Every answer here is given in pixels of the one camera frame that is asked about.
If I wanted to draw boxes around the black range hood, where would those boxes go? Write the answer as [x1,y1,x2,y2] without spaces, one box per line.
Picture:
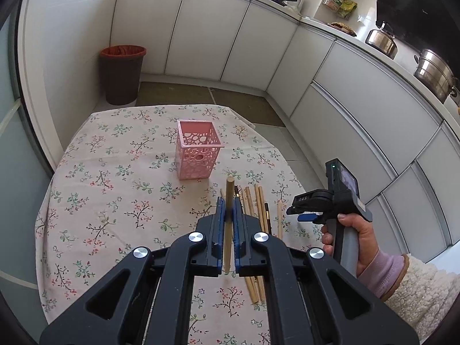
[376,0,459,62]

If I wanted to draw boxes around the pink perforated utensil basket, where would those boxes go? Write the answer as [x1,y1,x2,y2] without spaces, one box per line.
[175,119,224,181]

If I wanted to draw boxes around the person's right hand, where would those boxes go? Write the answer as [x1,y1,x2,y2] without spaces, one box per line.
[321,213,379,277]

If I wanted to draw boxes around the wooden chopstick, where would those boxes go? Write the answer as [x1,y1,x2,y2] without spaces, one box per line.
[277,201,284,239]
[223,177,235,274]
[242,187,261,304]
[257,185,270,234]
[254,185,266,303]

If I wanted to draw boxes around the steel cooking pot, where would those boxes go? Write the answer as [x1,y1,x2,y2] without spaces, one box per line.
[365,22,398,59]

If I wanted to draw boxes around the large steel stockpot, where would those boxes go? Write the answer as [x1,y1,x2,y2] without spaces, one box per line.
[413,49,459,105]

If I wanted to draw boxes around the brown trash bin orange liner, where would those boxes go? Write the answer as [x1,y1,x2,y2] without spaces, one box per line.
[99,45,147,105]

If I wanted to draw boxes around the white kitchen cabinets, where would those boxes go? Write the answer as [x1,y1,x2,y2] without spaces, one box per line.
[111,0,459,270]

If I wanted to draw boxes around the yellow green snack bag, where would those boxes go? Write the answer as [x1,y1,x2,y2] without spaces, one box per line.
[337,0,358,20]

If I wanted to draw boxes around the floral tablecloth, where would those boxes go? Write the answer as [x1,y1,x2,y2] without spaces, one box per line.
[35,104,321,322]

